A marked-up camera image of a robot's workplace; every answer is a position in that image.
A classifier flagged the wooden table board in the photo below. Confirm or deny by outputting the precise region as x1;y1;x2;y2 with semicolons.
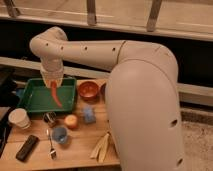
0;77;121;171

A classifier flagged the yellow round fruit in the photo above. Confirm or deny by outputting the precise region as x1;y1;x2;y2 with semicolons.
64;115;78;129

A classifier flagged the metal fork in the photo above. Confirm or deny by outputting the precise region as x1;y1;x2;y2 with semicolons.
46;129;57;160

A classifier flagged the black rectangular block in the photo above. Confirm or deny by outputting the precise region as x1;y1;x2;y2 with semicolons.
16;135;39;162

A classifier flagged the blue plastic cup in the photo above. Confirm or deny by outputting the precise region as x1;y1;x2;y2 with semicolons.
52;126;68;144

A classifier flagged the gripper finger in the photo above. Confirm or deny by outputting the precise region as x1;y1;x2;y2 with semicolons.
43;79;50;88
56;78;63;88

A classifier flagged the small metal cup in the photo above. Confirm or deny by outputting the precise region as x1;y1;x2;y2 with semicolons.
43;112;57;127

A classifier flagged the orange chili pepper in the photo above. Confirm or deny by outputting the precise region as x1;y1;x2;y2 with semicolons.
50;81;62;108

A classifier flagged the purple bowl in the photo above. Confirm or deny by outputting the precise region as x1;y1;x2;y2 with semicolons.
100;83;106;98

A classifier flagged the blue sponge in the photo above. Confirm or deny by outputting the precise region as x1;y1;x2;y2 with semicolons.
83;106;96;124

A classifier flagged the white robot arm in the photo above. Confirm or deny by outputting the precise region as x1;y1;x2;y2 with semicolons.
30;27;186;171

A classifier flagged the green plastic tray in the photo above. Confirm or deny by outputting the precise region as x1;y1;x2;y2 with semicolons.
18;78;77;114

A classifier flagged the white paper cup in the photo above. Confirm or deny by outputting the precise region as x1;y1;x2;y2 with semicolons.
8;108;31;129

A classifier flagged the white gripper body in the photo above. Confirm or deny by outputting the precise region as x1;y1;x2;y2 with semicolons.
40;66;64;82

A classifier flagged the orange bowl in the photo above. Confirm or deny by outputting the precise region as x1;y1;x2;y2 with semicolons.
78;81;99;100

